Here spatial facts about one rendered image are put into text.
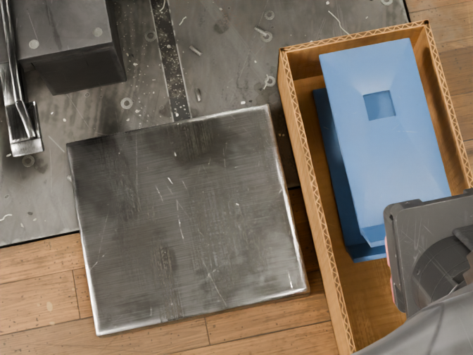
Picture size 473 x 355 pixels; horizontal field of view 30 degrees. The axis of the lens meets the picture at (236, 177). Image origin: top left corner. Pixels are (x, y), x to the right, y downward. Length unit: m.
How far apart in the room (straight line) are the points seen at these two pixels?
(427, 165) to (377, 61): 0.09
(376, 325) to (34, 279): 0.28
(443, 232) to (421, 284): 0.04
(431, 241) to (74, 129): 0.35
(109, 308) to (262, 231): 0.13
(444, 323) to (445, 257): 0.16
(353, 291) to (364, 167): 0.12
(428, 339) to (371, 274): 0.37
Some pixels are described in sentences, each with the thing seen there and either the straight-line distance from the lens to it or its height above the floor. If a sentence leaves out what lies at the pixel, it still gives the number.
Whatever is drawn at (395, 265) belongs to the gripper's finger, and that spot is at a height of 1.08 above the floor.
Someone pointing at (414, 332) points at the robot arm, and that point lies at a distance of 0.35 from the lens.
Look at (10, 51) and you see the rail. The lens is 0.70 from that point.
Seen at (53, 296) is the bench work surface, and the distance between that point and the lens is 0.73.
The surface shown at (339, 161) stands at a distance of 0.73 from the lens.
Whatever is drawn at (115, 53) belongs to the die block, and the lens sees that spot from 0.71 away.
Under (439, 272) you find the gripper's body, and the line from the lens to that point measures 0.51.
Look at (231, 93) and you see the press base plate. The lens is 0.76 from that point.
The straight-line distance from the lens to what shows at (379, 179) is 0.65.
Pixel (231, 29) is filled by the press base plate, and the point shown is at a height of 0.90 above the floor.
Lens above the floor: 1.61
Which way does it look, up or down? 75 degrees down
